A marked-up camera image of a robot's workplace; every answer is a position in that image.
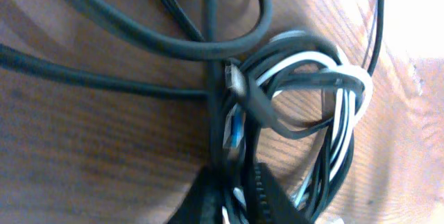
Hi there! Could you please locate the white usb cable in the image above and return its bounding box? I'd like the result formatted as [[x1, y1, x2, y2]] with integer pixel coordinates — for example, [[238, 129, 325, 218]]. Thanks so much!
[[221, 29, 375, 224]]

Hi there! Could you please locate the black usb cable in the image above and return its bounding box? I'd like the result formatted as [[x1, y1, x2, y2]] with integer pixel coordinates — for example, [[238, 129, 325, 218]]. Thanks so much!
[[207, 31, 365, 223]]

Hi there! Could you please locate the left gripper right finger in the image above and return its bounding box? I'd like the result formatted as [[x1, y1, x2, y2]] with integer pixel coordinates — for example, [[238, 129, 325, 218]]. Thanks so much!
[[244, 163, 310, 224]]

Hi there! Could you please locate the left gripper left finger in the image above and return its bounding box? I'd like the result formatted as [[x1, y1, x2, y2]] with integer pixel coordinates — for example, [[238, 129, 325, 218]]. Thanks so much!
[[167, 166, 223, 224]]

